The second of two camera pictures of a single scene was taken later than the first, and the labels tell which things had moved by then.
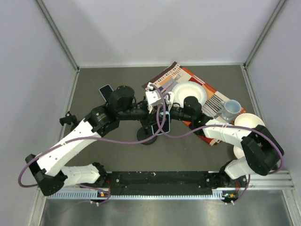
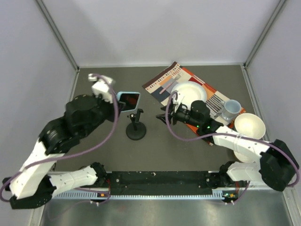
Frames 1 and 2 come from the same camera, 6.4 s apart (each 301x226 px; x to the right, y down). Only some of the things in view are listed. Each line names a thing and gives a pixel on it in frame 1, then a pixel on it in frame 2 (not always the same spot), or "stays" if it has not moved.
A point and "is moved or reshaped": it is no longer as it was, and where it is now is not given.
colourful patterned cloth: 213,107 stays
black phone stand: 144,133 to 136,130
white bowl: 249,120 stays
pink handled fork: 177,77 stays
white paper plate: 188,89 stays
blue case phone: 166,126 is moved or reshaped
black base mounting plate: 162,183 stays
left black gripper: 150,118 to 111,106
